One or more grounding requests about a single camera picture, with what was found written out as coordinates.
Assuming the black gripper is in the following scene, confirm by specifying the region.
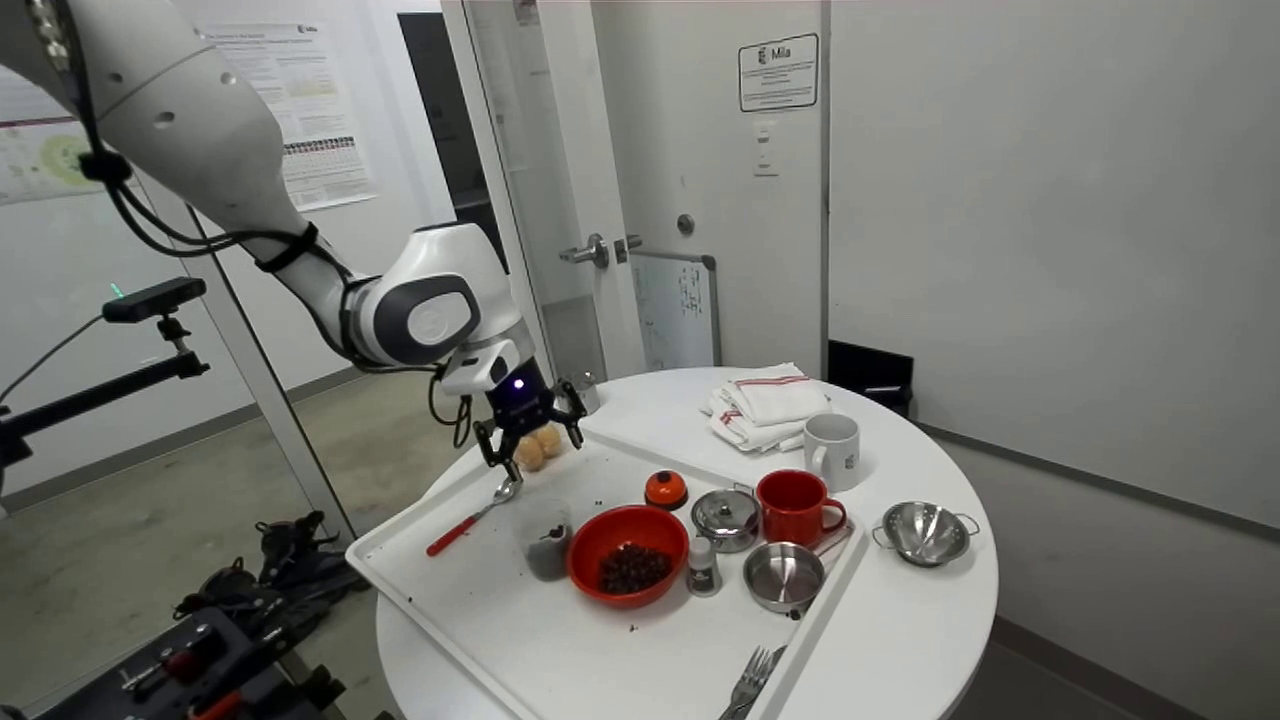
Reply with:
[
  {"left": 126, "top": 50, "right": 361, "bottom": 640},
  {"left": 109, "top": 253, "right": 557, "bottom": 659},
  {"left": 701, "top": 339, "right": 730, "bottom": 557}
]
[{"left": 472, "top": 354, "right": 591, "bottom": 485}]

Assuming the red bowl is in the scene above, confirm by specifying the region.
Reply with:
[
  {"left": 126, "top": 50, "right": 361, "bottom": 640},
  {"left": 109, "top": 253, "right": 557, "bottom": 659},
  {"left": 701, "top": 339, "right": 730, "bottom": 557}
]
[{"left": 564, "top": 500, "right": 694, "bottom": 613}]

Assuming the plain steel bowl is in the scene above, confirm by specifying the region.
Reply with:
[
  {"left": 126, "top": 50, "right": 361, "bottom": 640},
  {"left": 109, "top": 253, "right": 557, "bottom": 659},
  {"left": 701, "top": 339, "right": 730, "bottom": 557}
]
[{"left": 738, "top": 542, "right": 829, "bottom": 621}]

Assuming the dark beans pile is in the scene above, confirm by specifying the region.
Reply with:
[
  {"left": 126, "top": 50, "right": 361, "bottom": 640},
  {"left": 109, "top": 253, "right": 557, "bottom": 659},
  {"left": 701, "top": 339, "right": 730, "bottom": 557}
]
[{"left": 591, "top": 542, "right": 677, "bottom": 596}]

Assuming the small whiteboard with drawings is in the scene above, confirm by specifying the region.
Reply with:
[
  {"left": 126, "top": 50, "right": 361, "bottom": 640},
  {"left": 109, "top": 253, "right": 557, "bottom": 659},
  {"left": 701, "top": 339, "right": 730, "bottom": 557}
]
[{"left": 628, "top": 247, "right": 725, "bottom": 372}]

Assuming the small metal cup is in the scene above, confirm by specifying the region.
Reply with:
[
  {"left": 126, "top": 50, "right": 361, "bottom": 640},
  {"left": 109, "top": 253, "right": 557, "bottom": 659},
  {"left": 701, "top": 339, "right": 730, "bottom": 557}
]
[{"left": 687, "top": 485, "right": 764, "bottom": 554}]

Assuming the white plastic tray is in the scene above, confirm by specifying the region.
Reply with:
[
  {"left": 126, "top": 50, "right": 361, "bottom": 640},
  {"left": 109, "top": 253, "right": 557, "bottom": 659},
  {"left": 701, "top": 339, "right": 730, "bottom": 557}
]
[{"left": 344, "top": 415, "right": 870, "bottom": 720}]

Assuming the small glass shaker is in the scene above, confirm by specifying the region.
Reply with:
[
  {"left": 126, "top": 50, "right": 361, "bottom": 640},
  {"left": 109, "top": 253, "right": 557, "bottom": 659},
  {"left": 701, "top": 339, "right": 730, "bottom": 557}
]
[{"left": 682, "top": 534, "right": 725, "bottom": 596}]

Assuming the white cloth with red stripes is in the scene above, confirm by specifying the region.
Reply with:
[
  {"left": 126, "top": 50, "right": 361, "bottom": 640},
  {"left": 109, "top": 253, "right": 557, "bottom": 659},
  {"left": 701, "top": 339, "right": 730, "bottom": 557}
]
[{"left": 701, "top": 360, "right": 831, "bottom": 458}]

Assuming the glass panel door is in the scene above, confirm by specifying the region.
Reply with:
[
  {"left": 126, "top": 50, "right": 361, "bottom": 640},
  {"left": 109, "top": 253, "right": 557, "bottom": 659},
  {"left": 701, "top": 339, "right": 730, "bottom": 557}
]
[{"left": 445, "top": 0, "right": 650, "bottom": 403}]

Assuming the red mug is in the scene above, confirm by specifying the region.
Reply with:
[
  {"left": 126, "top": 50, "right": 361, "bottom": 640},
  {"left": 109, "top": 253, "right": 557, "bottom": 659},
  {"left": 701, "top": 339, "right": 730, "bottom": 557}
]
[{"left": 752, "top": 466, "right": 850, "bottom": 547}]

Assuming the white mug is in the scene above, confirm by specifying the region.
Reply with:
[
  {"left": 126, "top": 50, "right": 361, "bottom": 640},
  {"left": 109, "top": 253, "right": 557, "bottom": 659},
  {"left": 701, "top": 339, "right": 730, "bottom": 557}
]
[{"left": 800, "top": 407, "right": 866, "bottom": 492}]

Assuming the black box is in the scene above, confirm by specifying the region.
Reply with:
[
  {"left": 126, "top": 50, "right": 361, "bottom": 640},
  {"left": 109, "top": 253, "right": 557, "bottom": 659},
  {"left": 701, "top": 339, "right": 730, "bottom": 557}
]
[{"left": 825, "top": 335, "right": 920, "bottom": 415}]

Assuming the black tool cart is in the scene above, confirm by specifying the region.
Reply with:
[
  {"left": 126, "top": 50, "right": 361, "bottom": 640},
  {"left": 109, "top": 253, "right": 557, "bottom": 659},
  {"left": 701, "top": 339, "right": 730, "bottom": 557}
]
[{"left": 35, "top": 599, "right": 351, "bottom": 720}]

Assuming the red handled steel spoon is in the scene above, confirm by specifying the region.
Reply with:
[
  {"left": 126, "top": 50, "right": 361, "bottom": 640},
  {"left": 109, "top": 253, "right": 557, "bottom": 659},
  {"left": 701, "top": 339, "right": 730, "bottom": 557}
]
[{"left": 422, "top": 473, "right": 529, "bottom": 560}]

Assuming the silver door lever handle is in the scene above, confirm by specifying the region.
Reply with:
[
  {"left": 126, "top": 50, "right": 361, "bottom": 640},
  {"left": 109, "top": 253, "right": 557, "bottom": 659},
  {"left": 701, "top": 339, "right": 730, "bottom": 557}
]
[{"left": 557, "top": 230, "right": 616, "bottom": 272}]

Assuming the white text wall poster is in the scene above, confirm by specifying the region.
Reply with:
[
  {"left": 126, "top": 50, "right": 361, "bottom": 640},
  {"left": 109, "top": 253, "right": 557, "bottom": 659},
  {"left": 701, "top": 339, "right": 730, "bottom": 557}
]
[{"left": 210, "top": 16, "right": 378, "bottom": 215}]

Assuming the black camera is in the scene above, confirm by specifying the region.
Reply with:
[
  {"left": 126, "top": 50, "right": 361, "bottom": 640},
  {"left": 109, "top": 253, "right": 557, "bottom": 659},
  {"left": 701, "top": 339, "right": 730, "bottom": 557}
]
[{"left": 100, "top": 272, "right": 210, "bottom": 324}]

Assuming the steel bowl with handles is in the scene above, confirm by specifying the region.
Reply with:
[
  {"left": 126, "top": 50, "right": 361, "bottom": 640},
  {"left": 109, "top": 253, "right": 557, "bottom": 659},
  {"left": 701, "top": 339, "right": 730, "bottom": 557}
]
[{"left": 870, "top": 498, "right": 983, "bottom": 572}]

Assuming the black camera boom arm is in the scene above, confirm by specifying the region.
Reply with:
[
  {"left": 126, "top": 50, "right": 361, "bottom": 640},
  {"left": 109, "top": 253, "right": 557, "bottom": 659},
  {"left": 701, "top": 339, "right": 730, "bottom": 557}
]
[{"left": 0, "top": 311, "right": 215, "bottom": 473}]

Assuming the white printed wall sign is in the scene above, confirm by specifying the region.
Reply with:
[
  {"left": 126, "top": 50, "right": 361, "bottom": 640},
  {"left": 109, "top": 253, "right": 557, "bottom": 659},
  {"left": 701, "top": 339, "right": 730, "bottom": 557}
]
[{"left": 734, "top": 30, "right": 825, "bottom": 115}]

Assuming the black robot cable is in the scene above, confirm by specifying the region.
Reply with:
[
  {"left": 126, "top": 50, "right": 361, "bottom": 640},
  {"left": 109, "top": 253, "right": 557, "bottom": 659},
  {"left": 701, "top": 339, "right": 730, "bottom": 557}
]
[{"left": 57, "top": 0, "right": 482, "bottom": 431}]

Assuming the colourful wall poster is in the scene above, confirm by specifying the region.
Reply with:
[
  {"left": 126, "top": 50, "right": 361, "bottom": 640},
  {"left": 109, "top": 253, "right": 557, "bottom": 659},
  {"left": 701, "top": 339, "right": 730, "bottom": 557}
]
[{"left": 0, "top": 115, "right": 92, "bottom": 207}]

